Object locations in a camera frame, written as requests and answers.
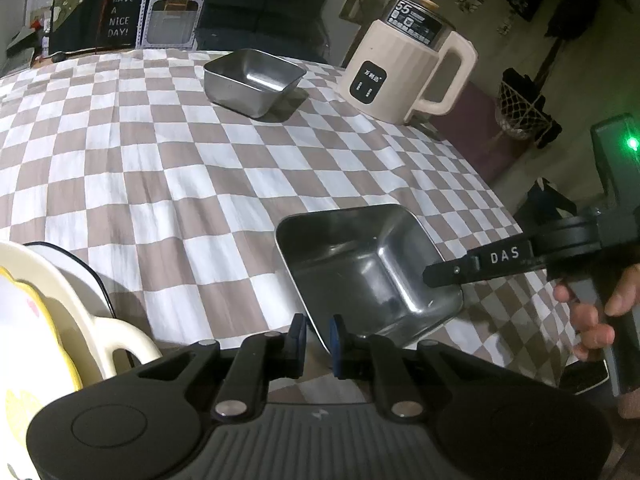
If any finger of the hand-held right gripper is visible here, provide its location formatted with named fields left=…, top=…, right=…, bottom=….
left=422, top=240, right=536, bottom=291

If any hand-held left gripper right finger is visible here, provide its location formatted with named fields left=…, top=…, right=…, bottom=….
left=327, top=314, right=496, bottom=418

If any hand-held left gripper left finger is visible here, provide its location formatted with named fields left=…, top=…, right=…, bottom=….
left=134, top=312, right=308, bottom=420

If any square steel container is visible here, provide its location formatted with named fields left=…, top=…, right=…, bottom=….
left=203, top=48, right=307, bottom=120
left=275, top=204, right=465, bottom=357

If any cream two-handled bowl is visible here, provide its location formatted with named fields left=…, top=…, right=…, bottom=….
left=0, top=240, right=163, bottom=392

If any white square leaf print bowl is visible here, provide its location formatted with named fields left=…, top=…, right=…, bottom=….
left=22, top=241, right=119, bottom=321

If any white lemon print bowl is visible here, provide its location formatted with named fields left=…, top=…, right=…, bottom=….
left=0, top=266, right=84, bottom=480

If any person's right hand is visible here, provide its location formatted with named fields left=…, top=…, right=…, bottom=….
left=554, top=266, right=640, bottom=362

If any net basket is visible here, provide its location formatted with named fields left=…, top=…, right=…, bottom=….
left=494, top=67, right=562, bottom=142

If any purple chair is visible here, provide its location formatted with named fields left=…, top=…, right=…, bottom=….
left=434, top=80, right=522, bottom=182

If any cream electric kettle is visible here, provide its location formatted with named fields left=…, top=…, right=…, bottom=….
left=335, top=0, right=478, bottom=126

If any brown white checkered tablecloth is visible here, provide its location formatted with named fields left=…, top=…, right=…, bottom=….
left=0, top=46, right=608, bottom=411

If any dark covered sofa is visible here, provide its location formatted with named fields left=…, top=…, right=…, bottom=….
left=195, top=0, right=332, bottom=66

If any white blue printed box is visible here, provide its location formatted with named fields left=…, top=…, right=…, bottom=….
left=135, top=0, right=211, bottom=52

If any black lettered sign board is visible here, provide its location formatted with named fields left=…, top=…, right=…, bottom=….
left=47, top=0, right=149, bottom=59

